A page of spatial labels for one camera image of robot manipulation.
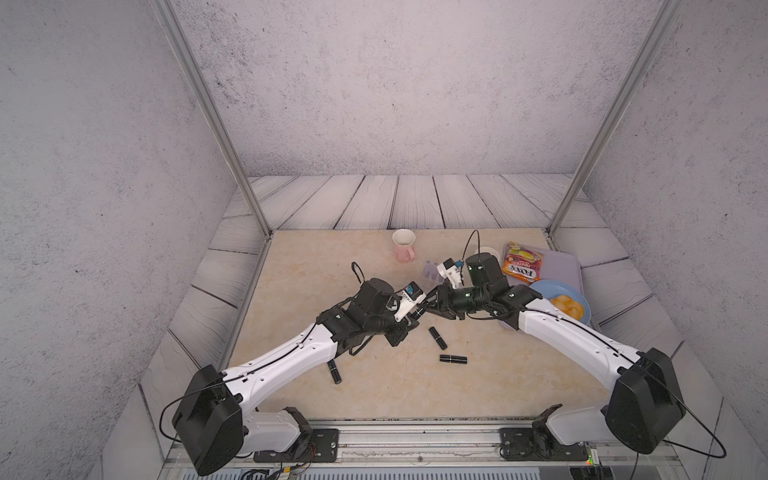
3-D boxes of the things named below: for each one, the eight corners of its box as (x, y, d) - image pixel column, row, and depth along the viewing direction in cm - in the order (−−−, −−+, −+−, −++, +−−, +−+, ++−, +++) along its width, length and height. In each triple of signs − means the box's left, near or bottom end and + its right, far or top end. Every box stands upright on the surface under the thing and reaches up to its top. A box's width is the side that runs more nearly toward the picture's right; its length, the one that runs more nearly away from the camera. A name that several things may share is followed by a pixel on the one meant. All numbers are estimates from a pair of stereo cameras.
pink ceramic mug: (392, 269, 109) (392, 252, 102) (392, 245, 117) (392, 228, 110) (415, 268, 109) (416, 252, 102) (413, 245, 117) (414, 228, 110)
